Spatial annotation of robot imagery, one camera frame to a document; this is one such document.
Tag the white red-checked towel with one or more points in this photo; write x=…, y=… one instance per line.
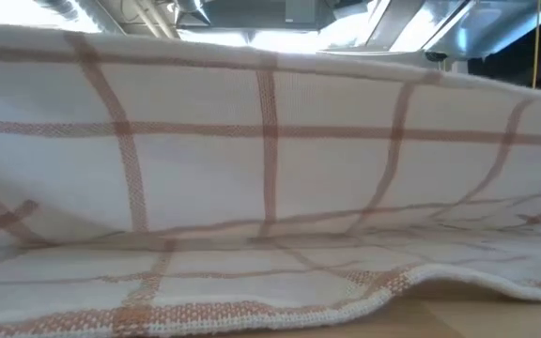
x=270, y=164

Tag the grey ceiling unit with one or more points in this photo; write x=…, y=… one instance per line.
x=308, y=9

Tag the black overhead beam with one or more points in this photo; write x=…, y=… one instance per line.
x=510, y=70

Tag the black dome camera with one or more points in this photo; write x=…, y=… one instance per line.
x=436, y=56

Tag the shiny metal duct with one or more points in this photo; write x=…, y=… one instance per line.
x=486, y=23

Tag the corrugated silver ceiling duct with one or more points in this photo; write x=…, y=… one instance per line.
x=64, y=7

